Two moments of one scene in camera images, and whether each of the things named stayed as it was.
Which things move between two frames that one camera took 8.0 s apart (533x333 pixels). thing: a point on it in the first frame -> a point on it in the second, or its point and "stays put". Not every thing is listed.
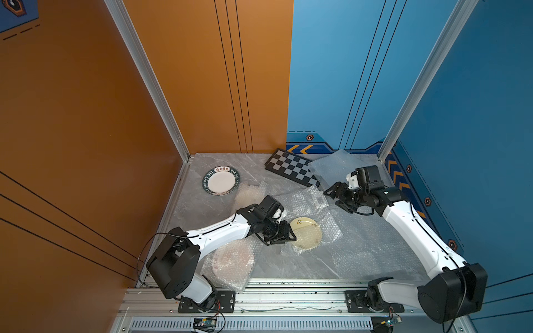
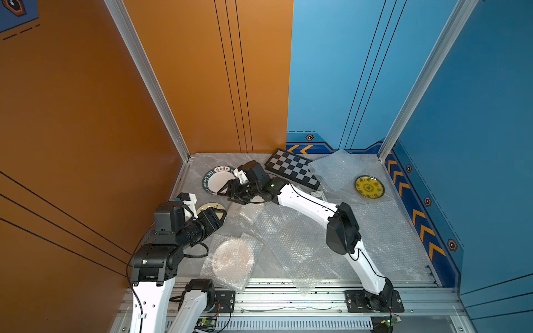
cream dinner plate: (307, 232) -> (212, 205)
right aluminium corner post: (448, 37) stays put
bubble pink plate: (230, 268) stays put
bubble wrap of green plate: (334, 167) stays put
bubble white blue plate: (221, 180) stays put
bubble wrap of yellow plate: (369, 248) stays put
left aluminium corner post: (127, 32) stays put
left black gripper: (284, 234) -> (211, 220)
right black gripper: (340, 195) -> (230, 191)
